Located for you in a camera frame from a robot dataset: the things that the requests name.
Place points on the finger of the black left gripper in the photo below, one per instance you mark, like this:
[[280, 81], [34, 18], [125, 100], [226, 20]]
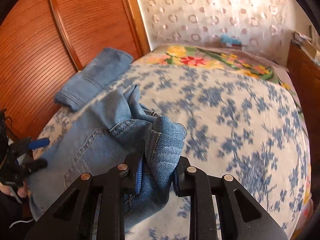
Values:
[[32, 166]]

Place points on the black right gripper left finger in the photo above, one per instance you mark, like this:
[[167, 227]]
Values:
[[124, 179]]

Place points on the light blue denim jeans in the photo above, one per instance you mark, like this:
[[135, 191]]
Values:
[[100, 139]]

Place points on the circle patterned sheer curtain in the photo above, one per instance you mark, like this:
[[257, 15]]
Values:
[[264, 27]]

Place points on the long wooden sideboard cabinet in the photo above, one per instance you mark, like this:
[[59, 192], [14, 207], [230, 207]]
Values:
[[305, 76]]

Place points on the teal item in box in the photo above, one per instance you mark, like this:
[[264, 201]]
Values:
[[230, 42]]

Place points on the folded dark blue jeans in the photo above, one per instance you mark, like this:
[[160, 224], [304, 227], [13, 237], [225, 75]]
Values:
[[85, 85]]

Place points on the person's left hand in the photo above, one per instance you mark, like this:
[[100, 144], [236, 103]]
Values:
[[22, 192]]

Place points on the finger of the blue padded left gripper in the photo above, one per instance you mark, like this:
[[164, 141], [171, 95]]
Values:
[[37, 143]]

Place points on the cardboard box on sideboard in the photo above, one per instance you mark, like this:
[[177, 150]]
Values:
[[304, 43]]

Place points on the colourful floral bed blanket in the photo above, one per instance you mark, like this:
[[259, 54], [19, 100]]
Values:
[[212, 62]]

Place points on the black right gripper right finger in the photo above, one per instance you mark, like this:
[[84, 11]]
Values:
[[189, 181]]

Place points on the wooden slatted wardrobe door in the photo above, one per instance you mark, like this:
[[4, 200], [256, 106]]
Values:
[[45, 42]]

